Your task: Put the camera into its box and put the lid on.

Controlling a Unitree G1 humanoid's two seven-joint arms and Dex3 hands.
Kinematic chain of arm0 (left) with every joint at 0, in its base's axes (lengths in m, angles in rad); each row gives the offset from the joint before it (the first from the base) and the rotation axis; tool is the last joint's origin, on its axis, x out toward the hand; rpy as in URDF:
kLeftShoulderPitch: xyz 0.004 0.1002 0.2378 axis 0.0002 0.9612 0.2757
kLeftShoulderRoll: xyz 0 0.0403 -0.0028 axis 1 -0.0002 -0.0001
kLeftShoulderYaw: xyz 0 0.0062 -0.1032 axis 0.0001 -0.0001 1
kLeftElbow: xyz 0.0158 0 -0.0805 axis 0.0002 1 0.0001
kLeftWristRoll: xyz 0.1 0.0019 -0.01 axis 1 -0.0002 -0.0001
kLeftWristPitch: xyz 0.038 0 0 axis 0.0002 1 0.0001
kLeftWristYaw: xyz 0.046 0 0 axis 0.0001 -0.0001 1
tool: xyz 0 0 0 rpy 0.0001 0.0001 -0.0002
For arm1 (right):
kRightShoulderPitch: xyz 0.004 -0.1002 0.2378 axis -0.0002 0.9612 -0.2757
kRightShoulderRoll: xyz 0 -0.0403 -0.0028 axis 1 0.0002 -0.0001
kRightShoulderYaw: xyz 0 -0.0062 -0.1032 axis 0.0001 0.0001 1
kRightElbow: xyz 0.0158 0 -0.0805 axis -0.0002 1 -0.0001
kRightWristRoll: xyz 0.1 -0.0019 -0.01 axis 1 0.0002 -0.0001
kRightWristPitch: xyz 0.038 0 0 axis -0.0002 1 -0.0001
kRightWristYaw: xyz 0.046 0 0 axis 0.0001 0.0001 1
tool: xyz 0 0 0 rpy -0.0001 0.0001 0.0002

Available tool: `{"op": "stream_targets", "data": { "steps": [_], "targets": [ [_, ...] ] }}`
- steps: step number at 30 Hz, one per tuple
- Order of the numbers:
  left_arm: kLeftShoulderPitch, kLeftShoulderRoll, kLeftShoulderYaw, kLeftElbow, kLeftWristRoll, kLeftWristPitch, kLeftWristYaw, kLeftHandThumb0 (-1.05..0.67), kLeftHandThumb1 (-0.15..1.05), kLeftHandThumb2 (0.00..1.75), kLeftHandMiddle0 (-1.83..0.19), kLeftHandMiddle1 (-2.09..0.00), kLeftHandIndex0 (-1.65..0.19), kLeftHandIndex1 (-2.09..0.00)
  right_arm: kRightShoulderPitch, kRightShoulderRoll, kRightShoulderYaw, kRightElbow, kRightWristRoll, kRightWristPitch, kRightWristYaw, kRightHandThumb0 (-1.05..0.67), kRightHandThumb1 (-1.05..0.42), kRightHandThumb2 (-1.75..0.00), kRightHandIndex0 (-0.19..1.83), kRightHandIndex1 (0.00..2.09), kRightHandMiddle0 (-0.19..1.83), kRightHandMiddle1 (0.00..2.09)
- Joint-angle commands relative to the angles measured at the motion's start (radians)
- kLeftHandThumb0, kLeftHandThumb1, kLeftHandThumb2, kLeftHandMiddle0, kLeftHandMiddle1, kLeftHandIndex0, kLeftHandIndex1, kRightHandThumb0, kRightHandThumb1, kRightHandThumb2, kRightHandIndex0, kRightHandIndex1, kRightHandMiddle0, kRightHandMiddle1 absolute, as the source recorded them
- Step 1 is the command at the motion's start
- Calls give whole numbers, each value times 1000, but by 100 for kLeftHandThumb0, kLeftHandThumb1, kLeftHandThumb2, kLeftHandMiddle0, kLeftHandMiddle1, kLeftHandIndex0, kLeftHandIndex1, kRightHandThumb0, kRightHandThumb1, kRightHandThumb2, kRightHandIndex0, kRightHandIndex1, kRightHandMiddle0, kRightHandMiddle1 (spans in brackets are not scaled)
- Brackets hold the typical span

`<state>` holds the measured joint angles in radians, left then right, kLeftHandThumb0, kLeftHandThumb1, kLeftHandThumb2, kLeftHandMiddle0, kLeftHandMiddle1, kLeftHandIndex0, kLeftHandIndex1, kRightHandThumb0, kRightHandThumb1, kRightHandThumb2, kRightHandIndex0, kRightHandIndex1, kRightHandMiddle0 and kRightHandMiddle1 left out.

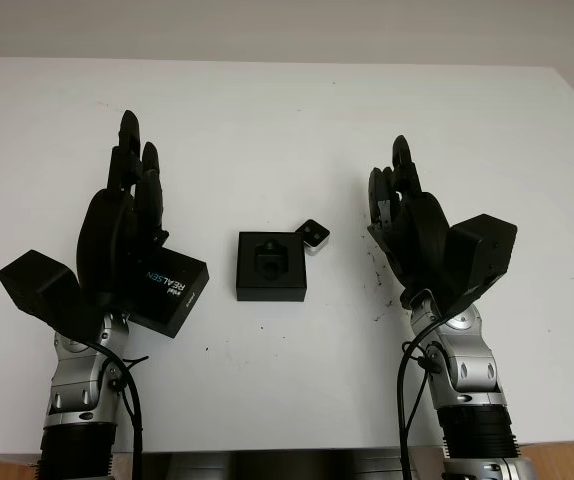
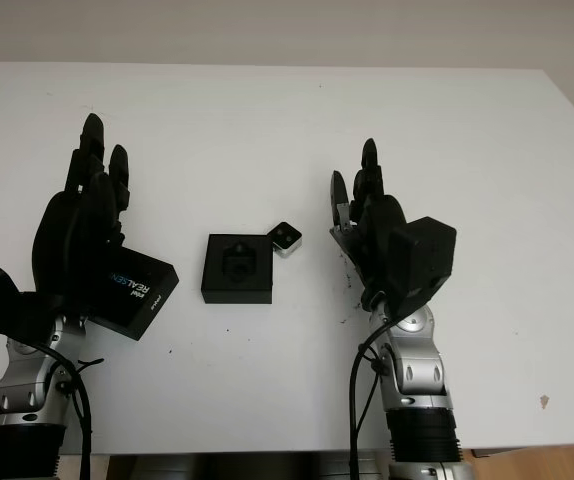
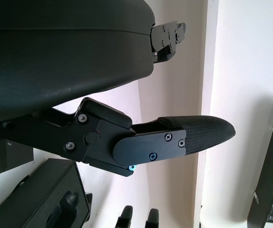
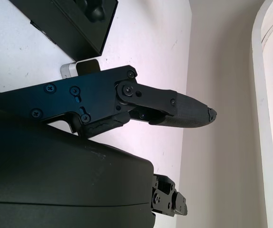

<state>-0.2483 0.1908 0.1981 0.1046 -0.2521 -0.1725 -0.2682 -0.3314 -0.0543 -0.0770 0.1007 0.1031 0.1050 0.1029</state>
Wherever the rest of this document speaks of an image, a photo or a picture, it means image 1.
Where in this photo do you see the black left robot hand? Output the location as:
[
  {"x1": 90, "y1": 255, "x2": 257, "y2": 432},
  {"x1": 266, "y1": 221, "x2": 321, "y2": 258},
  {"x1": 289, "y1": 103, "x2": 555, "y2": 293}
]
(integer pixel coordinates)
[{"x1": 75, "y1": 109, "x2": 172, "y2": 321}]

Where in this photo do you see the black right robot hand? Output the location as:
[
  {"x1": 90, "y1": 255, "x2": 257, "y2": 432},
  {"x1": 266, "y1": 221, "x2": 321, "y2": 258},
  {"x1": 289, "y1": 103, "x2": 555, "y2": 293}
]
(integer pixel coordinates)
[{"x1": 366, "y1": 133, "x2": 462, "y2": 312}]

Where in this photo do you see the black RealSense box lid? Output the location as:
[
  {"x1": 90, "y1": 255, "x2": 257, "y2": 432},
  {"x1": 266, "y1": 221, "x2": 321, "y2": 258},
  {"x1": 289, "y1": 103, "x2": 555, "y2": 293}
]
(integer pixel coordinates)
[{"x1": 129, "y1": 244, "x2": 212, "y2": 340}]

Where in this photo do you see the small silver depth camera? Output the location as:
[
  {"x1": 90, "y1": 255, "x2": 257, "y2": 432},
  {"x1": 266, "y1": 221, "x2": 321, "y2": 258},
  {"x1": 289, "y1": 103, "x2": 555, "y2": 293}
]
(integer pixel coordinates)
[{"x1": 295, "y1": 218, "x2": 332, "y2": 259}]

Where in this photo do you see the dark grey robot torso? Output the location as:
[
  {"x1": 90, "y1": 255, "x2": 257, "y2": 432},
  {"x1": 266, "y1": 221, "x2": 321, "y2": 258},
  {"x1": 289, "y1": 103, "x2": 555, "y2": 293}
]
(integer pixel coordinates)
[{"x1": 141, "y1": 439, "x2": 443, "y2": 480}]

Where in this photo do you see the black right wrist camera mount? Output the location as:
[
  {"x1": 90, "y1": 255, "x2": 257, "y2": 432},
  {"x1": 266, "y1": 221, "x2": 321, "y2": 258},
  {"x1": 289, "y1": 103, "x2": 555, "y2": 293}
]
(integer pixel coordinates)
[{"x1": 446, "y1": 213, "x2": 519, "y2": 307}]

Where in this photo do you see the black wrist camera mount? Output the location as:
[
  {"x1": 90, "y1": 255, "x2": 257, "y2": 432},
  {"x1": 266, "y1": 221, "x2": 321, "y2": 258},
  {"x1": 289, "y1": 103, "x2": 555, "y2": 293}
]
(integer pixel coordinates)
[
  {"x1": 446, "y1": 213, "x2": 519, "y2": 307},
  {"x1": 0, "y1": 249, "x2": 104, "y2": 347}
]

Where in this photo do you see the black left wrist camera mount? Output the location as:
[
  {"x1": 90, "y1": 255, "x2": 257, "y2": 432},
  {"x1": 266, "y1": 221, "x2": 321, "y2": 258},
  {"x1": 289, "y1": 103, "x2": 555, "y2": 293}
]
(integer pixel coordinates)
[{"x1": 0, "y1": 249, "x2": 104, "y2": 347}]

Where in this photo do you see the black camera box base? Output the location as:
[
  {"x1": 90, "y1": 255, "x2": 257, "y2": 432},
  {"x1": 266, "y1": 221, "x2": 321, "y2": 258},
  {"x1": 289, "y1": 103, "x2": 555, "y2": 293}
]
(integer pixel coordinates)
[{"x1": 235, "y1": 230, "x2": 309, "y2": 303}]

